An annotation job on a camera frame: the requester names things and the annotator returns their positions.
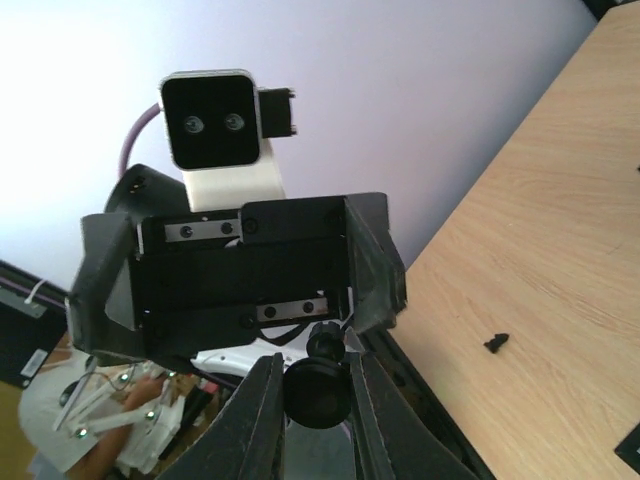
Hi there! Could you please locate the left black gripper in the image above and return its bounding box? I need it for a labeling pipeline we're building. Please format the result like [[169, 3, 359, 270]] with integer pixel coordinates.
[[65, 192, 407, 366]]

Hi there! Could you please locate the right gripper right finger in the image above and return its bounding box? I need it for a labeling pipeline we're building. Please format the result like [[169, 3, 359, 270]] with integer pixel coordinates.
[[348, 353, 475, 480]]

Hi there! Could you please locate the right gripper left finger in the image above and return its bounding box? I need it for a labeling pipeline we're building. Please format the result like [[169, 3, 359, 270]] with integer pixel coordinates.
[[160, 353, 285, 480]]

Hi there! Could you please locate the black rook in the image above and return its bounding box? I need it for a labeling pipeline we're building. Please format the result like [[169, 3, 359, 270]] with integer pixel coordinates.
[[283, 322, 350, 430]]

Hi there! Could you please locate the black piece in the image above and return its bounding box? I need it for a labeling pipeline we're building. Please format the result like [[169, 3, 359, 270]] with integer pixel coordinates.
[[483, 332, 510, 354]]

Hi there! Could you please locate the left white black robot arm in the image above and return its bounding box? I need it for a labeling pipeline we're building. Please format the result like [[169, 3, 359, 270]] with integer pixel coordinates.
[[66, 164, 407, 373]]

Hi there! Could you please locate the person in white shirt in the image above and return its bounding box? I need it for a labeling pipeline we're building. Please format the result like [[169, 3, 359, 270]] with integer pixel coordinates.
[[18, 348, 211, 479]]

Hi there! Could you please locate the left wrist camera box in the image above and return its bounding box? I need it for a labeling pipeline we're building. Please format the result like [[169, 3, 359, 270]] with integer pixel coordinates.
[[159, 69, 297, 171]]

